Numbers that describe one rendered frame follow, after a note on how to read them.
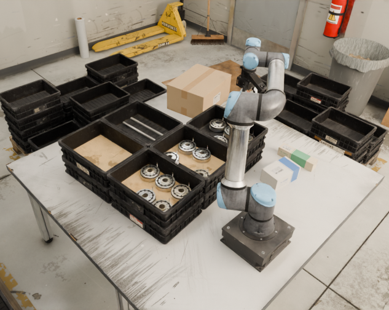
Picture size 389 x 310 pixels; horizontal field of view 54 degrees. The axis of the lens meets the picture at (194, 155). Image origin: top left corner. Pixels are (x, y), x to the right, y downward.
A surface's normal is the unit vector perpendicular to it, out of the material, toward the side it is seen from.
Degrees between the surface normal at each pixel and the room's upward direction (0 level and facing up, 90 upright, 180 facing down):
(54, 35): 90
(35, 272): 0
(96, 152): 0
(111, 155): 0
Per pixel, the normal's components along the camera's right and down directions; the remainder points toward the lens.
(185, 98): -0.53, 0.52
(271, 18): -0.70, 0.43
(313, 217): 0.04, -0.77
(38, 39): 0.71, 0.47
